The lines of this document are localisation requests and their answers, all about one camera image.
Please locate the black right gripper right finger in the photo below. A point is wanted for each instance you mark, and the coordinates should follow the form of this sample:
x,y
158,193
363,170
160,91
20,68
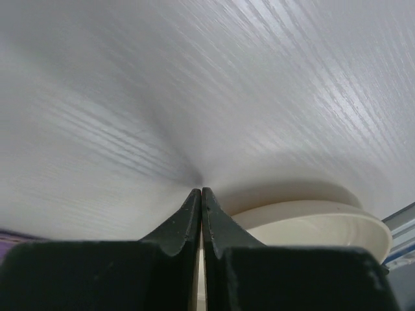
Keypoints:
x,y
244,274

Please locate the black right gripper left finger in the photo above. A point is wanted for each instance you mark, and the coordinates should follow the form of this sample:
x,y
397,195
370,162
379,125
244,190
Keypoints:
x,y
156,272

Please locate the cream round plate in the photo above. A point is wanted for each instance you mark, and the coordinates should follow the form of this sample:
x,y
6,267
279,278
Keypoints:
x,y
318,224

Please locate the aluminium frame rail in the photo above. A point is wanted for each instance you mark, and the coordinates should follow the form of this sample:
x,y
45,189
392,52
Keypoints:
x,y
401,226

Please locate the purple Elsa placemat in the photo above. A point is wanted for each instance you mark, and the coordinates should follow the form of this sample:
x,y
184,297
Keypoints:
x,y
9,239

